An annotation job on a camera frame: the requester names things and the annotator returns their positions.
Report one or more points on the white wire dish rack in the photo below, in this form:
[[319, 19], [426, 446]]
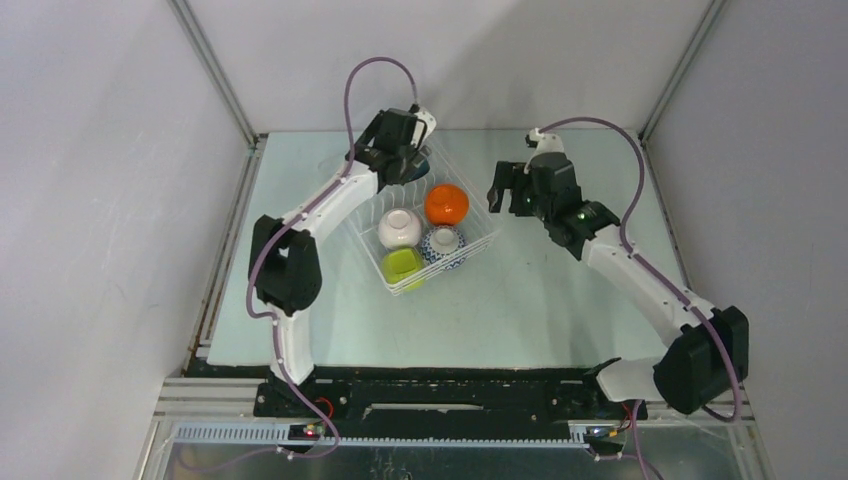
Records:
[[479, 227]]

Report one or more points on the green bowl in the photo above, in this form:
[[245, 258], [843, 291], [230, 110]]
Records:
[[401, 264]]

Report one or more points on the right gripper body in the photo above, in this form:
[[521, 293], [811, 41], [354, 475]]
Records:
[[540, 207]]

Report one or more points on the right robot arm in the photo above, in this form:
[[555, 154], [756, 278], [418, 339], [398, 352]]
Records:
[[706, 347]]

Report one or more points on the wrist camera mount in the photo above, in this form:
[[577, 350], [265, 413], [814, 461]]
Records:
[[425, 125], [542, 143]]

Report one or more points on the white bowl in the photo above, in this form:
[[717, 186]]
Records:
[[399, 228]]

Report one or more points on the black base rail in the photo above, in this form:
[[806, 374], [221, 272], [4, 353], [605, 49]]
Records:
[[443, 402]]

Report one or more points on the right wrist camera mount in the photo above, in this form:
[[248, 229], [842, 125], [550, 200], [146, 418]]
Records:
[[542, 143]]

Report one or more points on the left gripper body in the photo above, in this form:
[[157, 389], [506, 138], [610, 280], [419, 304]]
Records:
[[410, 161]]

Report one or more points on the orange bowl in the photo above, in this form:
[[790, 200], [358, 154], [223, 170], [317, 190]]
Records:
[[446, 204]]

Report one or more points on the teal blue bowl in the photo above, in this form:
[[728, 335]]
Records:
[[421, 167]]

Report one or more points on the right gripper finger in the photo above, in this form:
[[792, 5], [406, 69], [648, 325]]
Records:
[[502, 181], [517, 179]]

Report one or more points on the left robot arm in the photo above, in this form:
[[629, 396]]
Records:
[[285, 269]]

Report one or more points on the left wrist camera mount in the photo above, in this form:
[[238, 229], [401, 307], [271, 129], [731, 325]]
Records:
[[425, 125]]

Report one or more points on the grey cable duct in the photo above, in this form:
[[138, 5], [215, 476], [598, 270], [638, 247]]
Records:
[[276, 434]]

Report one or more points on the blue patterned bowl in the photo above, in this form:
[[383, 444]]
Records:
[[440, 243]]

